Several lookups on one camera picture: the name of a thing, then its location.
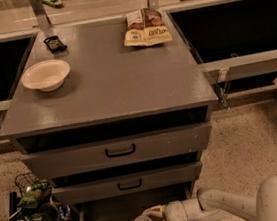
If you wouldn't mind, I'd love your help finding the cream ceramic bowl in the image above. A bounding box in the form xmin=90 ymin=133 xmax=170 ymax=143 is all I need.
xmin=21 ymin=59 xmax=70 ymax=92

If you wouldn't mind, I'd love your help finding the grey top drawer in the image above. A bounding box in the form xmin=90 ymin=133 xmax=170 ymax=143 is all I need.
xmin=21 ymin=123 xmax=212 ymax=179

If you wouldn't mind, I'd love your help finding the grey drawer cabinet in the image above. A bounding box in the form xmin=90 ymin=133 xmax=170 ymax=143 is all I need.
xmin=0 ymin=5 xmax=234 ymax=221

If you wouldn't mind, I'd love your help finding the soda can in basket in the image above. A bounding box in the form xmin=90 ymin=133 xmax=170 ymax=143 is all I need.
xmin=59 ymin=205 xmax=72 ymax=221

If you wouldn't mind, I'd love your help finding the grey middle drawer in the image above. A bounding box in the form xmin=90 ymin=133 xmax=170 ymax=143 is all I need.
xmin=53 ymin=161 xmax=202 ymax=205

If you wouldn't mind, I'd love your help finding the grey open bottom drawer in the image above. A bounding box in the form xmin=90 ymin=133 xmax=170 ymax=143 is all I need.
xmin=79 ymin=183 xmax=191 ymax=221

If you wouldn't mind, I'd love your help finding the green tool left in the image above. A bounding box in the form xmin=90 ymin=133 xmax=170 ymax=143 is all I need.
xmin=41 ymin=0 xmax=63 ymax=8

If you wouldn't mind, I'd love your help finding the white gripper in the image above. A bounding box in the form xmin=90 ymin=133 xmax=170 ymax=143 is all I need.
xmin=142 ymin=200 xmax=188 ymax=221

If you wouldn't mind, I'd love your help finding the green chip bag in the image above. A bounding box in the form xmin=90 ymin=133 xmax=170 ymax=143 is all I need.
xmin=17 ymin=179 xmax=52 ymax=209

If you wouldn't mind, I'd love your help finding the small black snack packet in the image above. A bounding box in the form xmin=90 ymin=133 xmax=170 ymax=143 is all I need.
xmin=43 ymin=35 xmax=67 ymax=54

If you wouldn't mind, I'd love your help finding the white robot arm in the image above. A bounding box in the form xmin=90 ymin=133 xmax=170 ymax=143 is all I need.
xmin=135 ymin=175 xmax=277 ymax=221

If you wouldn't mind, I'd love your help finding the brown and yellow snack bag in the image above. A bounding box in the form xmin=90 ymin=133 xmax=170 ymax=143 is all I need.
xmin=124 ymin=8 xmax=172 ymax=47

